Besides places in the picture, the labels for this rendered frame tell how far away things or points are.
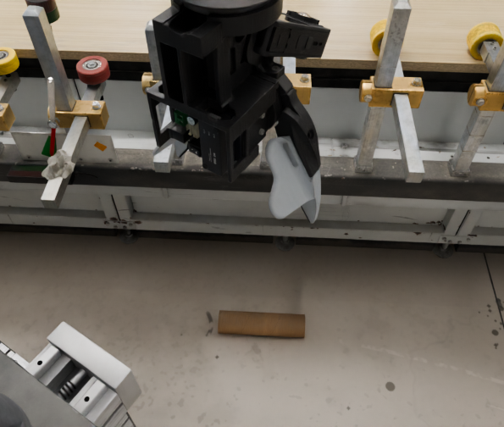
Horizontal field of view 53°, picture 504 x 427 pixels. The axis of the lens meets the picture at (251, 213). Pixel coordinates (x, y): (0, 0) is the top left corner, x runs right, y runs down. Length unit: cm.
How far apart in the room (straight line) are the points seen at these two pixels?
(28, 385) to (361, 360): 132
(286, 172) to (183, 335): 150
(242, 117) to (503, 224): 180
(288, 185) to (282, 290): 155
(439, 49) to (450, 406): 111
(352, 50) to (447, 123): 37
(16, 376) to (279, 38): 55
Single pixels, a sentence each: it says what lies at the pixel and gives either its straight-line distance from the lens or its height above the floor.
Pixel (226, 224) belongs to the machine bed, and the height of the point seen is 16.
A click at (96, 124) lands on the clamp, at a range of 133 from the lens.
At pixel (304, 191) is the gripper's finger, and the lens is 42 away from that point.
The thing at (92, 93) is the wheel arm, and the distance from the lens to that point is 139.
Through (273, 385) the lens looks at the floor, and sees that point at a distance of 179.
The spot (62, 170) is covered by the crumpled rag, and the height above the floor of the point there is 87.
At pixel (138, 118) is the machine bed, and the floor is 67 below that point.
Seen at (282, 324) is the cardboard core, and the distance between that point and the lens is 179.
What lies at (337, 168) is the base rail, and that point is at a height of 70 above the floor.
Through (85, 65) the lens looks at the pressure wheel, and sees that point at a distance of 141.
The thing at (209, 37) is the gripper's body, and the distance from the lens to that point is 31.
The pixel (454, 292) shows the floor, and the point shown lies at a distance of 208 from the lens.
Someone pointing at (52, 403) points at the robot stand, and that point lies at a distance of 71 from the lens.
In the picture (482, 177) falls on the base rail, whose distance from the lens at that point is 146.
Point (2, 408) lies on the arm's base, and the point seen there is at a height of 109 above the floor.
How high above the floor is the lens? 167
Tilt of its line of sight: 51 degrees down
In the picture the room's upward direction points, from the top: straight up
